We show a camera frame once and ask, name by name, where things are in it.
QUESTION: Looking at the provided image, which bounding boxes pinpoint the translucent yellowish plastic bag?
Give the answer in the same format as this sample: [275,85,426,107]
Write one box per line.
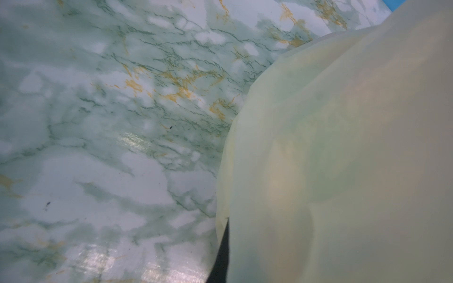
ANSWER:
[216,1,453,283]

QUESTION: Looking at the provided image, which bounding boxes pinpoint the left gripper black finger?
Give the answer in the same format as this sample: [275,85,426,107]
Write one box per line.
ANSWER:
[206,222,230,283]

